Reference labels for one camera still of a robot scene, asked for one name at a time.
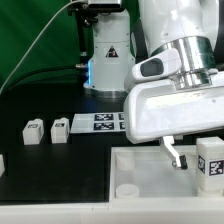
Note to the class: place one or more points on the white square tabletop part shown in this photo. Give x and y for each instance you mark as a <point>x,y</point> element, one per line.
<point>146,172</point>

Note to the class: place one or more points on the tag sheet white plate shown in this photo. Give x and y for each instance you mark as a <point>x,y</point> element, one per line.
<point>98,123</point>

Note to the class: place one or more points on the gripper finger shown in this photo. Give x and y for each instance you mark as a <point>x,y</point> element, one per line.
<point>178,161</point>

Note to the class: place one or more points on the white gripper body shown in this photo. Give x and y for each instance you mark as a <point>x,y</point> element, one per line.
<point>156,109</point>

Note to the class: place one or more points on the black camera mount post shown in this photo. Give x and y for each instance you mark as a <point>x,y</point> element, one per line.
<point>85,18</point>

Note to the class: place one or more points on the white block left edge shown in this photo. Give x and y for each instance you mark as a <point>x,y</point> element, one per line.
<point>2,166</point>

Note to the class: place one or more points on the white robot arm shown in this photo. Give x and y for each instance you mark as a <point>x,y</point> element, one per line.
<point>189,26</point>

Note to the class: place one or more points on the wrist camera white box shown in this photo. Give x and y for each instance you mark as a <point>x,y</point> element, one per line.
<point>154,68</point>

